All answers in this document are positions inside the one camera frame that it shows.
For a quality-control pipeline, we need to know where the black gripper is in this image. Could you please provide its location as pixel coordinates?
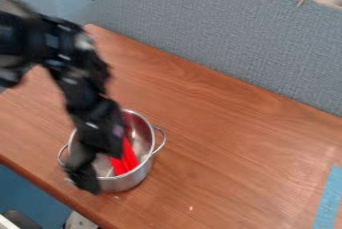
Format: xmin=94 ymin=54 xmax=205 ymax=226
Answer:
xmin=64 ymin=98 xmax=125 ymax=195

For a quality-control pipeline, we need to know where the red plastic block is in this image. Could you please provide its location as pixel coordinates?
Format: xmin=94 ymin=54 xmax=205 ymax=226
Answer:
xmin=109 ymin=138 xmax=138 ymax=176

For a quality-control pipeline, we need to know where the metal pot with handles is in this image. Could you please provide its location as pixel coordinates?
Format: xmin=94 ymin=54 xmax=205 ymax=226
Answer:
xmin=56 ymin=107 xmax=168 ymax=193

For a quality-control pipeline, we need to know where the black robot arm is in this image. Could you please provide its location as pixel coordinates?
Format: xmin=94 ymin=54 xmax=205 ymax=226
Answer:
xmin=0 ymin=0 xmax=124 ymax=194

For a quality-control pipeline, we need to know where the white object under table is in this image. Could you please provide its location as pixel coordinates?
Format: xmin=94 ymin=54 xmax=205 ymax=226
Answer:
xmin=64 ymin=212 xmax=97 ymax=229

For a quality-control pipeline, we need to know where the dark object bottom left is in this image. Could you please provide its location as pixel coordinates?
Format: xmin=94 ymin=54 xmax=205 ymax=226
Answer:
xmin=0 ymin=210 xmax=42 ymax=229

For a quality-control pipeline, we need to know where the blue tape strip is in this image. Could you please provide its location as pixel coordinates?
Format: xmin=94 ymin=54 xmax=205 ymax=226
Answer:
xmin=312 ymin=165 xmax=342 ymax=229

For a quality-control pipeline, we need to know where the grey fabric divider panel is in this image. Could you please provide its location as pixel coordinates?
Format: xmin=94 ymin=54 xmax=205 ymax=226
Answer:
xmin=90 ymin=0 xmax=342 ymax=117

